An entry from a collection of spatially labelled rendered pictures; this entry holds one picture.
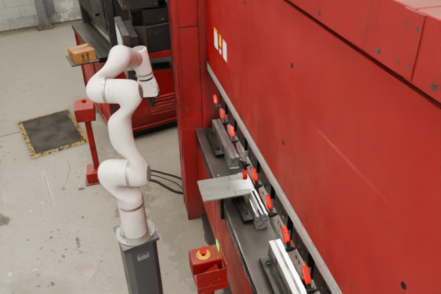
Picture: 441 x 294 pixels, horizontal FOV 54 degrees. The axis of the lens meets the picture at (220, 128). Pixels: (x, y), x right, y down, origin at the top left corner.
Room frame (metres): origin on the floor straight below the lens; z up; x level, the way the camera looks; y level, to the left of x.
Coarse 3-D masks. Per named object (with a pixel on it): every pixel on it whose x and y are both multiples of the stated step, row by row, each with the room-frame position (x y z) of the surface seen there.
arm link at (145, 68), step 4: (136, 48) 2.04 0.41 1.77; (140, 48) 2.03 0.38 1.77; (144, 48) 2.03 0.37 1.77; (140, 52) 2.00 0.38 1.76; (144, 52) 2.01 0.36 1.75; (144, 56) 2.01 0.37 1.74; (148, 56) 2.04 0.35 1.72; (144, 60) 2.01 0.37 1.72; (148, 60) 2.03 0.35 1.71; (144, 64) 2.01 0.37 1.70; (148, 64) 2.02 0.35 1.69; (136, 68) 2.00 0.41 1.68; (140, 68) 2.00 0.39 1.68; (144, 68) 2.00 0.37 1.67; (148, 68) 2.02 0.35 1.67; (136, 72) 2.01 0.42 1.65; (140, 72) 2.00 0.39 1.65; (144, 72) 2.00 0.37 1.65; (148, 72) 2.01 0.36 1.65
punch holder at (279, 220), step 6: (276, 198) 1.42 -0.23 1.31; (276, 204) 1.41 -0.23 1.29; (282, 204) 1.35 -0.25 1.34; (276, 210) 1.40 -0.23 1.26; (282, 210) 1.34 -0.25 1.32; (276, 216) 1.39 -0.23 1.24; (282, 216) 1.34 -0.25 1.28; (288, 216) 1.29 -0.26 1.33; (276, 222) 1.39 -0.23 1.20; (282, 222) 1.33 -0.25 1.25; (288, 222) 1.29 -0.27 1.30; (288, 228) 1.29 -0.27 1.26
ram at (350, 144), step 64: (256, 0) 1.74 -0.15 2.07; (256, 64) 1.72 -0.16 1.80; (320, 64) 1.16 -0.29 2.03; (256, 128) 1.70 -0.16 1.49; (320, 128) 1.11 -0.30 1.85; (384, 128) 0.83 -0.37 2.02; (320, 192) 1.07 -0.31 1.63; (384, 192) 0.78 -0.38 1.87; (320, 256) 1.02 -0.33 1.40; (384, 256) 0.73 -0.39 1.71
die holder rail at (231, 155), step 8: (216, 120) 2.69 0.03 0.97; (216, 128) 2.58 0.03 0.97; (224, 128) 2.58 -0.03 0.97; (224, 136) 2.47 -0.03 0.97; (224, 144) 2.37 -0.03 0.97; (232, 144) 2.37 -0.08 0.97; (224, 152) 2.36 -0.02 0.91; (232, 152) 2.28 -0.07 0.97; (232, 160) 2.23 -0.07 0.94; (232, 168) 2.22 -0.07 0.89
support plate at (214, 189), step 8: (232, 176) 1.99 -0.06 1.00; (240, 176) 1.99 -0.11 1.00; (200, 184) 1.92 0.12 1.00; (208, 184) 1.92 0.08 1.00; (216, 184) 1.91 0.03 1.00; (224, 184) 1.91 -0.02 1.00; (208, 192) 1.85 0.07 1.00; (216, 192) 1.85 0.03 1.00; (224, 192) 1.84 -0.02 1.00; (232, 192) 1.84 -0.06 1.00; (240, 192) 1.84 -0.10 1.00; (248, 192) 1.84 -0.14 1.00; (208, 200) 1.78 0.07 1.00
